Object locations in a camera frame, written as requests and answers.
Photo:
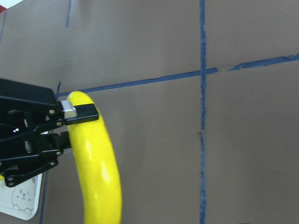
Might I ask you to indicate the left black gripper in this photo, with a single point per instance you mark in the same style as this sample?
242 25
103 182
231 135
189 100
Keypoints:
27 113

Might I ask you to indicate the white bear tray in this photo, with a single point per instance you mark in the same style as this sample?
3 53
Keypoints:
22 200

